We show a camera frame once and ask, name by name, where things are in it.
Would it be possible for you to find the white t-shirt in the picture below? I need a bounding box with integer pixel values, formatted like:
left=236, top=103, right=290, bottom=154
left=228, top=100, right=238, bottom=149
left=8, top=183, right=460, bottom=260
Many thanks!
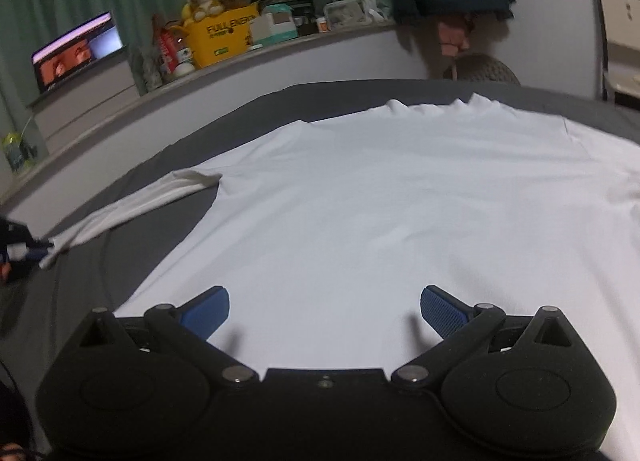
left=54, top=95, right=639, bottom=460

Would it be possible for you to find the dark grey bed sheet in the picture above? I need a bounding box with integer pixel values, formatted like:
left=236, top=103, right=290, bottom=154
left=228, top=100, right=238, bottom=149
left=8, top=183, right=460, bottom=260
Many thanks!
left=1, top=80, right=639, bottom=401

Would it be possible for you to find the grey drawer box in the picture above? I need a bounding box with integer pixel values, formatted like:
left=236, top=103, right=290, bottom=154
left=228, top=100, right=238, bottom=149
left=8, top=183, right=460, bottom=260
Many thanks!
left=32, top=57, right=140, bottom=154

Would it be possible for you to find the red snack bag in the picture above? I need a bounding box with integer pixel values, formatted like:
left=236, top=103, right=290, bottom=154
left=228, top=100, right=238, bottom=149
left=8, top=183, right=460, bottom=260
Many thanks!
left=152, top=13, right=179, bottom=82

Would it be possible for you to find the grey round wicker stool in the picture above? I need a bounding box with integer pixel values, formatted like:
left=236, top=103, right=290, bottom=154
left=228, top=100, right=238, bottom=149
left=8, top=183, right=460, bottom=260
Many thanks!
left=442, top=54, right=520, bottom=85

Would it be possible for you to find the pink hanging cloth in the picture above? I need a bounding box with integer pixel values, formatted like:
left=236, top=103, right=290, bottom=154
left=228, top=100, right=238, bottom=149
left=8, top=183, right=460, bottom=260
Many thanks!
left=437, top=14, right=473, bottom=58

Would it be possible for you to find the yellow cardboard box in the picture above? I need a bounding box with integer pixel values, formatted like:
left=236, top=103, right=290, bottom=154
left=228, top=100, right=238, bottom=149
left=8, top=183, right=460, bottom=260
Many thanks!
left=183, top=2, right=258, bottom=68

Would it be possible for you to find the white teal box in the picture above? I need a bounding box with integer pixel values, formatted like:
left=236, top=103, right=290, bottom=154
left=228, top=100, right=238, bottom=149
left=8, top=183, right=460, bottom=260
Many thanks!
left=250, top=4, right=298, bottom=47

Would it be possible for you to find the plush toy animal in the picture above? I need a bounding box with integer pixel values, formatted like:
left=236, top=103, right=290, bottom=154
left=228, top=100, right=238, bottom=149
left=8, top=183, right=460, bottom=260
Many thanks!
left=181, top=0, right=246, bottom=25

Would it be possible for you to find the clear plastic container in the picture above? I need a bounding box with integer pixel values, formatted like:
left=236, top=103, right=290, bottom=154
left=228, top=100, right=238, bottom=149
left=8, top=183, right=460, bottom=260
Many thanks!
left=323, top=0, right=387, bottom=31

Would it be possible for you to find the cream dining chair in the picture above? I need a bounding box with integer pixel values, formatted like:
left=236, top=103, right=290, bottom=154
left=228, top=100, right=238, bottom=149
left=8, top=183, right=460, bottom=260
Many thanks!
left=594, top=0, right=639, bottom=110

